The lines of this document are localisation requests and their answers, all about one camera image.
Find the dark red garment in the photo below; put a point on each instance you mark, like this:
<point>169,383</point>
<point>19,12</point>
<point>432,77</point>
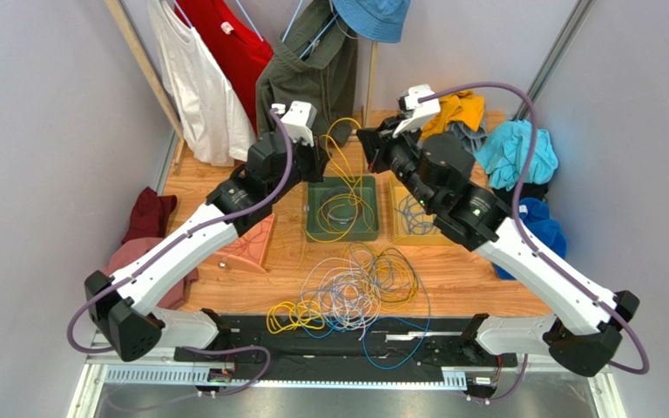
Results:
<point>150,215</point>

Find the white tank top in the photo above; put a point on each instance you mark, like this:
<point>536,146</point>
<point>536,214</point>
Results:
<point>215,125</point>

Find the grey-blue garment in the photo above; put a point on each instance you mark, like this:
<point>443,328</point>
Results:
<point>471,140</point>

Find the yellow garment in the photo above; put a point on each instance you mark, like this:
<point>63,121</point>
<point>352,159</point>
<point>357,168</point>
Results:
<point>463,107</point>

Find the black garment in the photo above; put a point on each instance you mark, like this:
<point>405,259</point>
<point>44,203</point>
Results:
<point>528,191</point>

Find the red t-shirt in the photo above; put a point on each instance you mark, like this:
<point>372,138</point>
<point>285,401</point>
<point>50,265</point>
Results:
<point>240,53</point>

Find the cyan garment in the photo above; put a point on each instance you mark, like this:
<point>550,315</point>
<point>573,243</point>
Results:
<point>503,155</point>

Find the royal blue garment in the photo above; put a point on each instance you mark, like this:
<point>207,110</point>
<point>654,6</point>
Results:
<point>536,216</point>

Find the olive green jacket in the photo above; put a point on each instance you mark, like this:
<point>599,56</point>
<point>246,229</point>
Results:
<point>315,62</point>

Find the yellow plastic tray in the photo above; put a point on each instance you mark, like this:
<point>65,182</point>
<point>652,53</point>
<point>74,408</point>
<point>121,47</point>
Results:
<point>410,224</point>

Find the dusty pink garment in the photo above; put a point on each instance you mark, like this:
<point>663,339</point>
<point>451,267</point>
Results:
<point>134,249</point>

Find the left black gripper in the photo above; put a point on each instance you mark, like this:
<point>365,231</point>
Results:
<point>317,158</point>

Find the wooden clothes rack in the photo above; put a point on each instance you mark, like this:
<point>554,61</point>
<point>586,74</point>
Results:
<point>176,156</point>

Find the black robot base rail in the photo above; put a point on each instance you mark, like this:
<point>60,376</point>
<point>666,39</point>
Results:
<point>416,353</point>

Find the green plastic tray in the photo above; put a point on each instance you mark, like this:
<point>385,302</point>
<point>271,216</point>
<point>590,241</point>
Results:
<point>340,210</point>

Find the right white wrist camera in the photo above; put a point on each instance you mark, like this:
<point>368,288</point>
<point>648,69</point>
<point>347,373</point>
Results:
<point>416,109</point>

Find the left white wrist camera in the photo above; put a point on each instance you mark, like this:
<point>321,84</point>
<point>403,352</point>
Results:
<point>298,119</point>

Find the aluminium corner post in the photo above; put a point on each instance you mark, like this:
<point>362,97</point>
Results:
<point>565,37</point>

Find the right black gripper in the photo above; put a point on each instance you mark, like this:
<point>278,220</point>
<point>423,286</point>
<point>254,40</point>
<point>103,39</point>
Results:
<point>369,150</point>

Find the orange plastic tray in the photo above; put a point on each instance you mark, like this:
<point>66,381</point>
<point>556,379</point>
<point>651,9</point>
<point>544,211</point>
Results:
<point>249,252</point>

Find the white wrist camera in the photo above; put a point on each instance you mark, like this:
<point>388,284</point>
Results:
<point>298,119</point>
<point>416,109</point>

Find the blue bucket hat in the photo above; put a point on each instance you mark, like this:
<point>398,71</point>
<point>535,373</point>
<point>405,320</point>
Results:
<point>381,21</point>

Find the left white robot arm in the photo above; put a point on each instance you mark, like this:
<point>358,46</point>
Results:
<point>124,306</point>

